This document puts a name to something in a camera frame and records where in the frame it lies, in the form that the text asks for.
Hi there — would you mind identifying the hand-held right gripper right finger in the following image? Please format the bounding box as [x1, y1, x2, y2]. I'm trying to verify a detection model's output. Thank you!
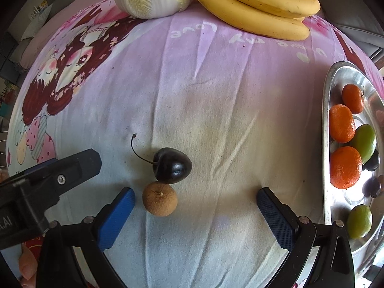
[256, 187, 356, 288]

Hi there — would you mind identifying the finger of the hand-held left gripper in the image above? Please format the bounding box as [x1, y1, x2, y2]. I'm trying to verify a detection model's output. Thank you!
[15, 157, 57, 177]
[39, 148, 102, 198]

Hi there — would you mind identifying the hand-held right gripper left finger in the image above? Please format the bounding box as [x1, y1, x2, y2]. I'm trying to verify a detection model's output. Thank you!
[36, 187, 136, 288]

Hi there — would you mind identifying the long-stemmed dark cherry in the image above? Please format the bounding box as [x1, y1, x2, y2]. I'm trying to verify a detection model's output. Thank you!
[131, 133, 193, 184]

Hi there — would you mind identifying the orange tangerine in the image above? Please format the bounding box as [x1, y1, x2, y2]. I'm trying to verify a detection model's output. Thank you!
[329, 104, 356, 144]
[330, 146, 363, 189]

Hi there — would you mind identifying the small green mango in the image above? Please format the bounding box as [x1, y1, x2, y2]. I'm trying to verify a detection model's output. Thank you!
[347, 204, 373, 240]

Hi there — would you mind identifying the large green mango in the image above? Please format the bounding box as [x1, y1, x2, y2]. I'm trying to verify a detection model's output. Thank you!
[349, 124, 377, 165]

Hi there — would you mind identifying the small stemmed tangerine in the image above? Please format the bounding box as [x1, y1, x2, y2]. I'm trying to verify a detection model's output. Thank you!
[342, 84, 366, 114]

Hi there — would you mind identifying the round metal plate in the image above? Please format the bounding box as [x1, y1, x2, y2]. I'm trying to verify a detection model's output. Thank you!
[322, 61, 384, 273]

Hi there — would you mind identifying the person's left hand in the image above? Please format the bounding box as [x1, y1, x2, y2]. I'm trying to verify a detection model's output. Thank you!
[18, 244, 39, 288]

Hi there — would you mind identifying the red patterned cloth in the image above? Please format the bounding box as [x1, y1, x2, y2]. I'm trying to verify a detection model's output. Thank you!
[22, 235, 45, 249]

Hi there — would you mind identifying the printed cartoon blanket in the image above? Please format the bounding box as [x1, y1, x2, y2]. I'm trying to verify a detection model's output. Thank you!
[5, 0, 384, 288]

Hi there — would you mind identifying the pale cushion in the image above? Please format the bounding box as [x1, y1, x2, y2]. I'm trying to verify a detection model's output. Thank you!
[21, 3, 53, 41]

